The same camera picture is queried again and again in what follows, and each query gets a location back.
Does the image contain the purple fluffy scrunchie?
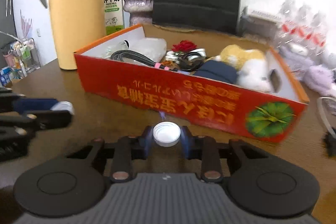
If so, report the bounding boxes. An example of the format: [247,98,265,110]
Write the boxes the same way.
[303,65,335,97]

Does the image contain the red cardboard box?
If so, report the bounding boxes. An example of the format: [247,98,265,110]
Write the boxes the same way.
[74,24,309,143]

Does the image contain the white plastic bottle cap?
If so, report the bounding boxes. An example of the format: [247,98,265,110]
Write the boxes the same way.
[153,122,181,147]

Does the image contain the black hair bow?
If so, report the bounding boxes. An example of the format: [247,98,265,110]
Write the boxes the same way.
[323,127,336,157]

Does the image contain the red artificial rose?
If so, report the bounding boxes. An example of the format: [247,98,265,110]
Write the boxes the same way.
[172,40,197,53]

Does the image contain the dark navy pouch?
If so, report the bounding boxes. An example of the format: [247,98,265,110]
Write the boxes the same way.
[194,60,238,84]

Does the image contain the tangled white charging cables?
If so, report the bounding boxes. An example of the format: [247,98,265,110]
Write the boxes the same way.
[316,96,336,132]

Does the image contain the black usb cable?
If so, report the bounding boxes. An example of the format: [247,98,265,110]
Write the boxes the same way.
[180,52,207,71]

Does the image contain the clear plastic bag bundle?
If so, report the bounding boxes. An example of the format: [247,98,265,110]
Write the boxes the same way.
[128,38,167,62]

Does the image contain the clear acrylic organizer box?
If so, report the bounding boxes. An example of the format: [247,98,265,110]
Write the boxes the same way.
[238,6,281,40]

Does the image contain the yellow white plush toy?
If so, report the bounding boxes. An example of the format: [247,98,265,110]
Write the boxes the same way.
[208,44,272,93]

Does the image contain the milk carton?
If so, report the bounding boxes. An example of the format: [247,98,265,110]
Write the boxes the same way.
[104,0,125,35]

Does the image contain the braided cable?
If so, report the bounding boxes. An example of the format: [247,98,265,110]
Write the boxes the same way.
[110,49,180,72]

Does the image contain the water bottle middle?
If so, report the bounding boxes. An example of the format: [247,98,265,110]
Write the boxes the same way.
[294,5,313,52]

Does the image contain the water bottle left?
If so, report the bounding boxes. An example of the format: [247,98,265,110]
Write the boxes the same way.
[276,0,297,47]

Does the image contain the yellow thermos jug grey handle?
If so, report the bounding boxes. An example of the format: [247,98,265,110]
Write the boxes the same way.
[40,0,106,71]

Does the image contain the metal storage cart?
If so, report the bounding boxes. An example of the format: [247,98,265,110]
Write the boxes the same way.
[1,38,41,86]

